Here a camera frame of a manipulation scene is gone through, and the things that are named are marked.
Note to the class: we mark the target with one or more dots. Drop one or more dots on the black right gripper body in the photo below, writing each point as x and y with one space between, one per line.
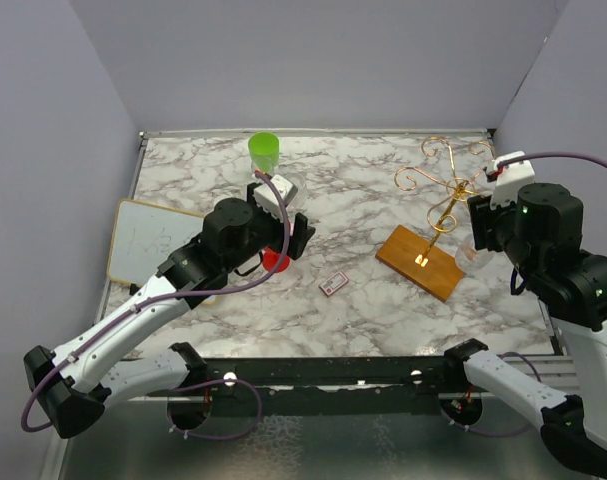
493 229

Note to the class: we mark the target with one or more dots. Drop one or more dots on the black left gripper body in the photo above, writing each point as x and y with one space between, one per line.
267 230

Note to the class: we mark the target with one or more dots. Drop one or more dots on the red plastic wine glass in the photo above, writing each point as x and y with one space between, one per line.
270 261

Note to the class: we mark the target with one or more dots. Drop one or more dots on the green plastic wine glass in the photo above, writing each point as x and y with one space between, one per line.
264 144

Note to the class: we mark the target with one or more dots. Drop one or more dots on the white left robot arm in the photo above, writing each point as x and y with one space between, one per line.
77 381

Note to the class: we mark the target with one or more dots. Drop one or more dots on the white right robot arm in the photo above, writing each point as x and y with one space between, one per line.
540 231

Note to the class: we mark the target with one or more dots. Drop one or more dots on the small red white card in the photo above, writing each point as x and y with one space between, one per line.
333 284

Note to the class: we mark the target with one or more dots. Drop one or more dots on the yellow-framed whiteboard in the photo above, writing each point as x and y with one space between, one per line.
143 237

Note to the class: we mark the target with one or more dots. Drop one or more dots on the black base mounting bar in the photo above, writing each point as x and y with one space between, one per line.
315 386

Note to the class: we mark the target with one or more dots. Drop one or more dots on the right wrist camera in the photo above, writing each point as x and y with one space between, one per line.
508 179

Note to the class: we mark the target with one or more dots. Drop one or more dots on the gold wire glass rack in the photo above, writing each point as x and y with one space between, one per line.
416 257

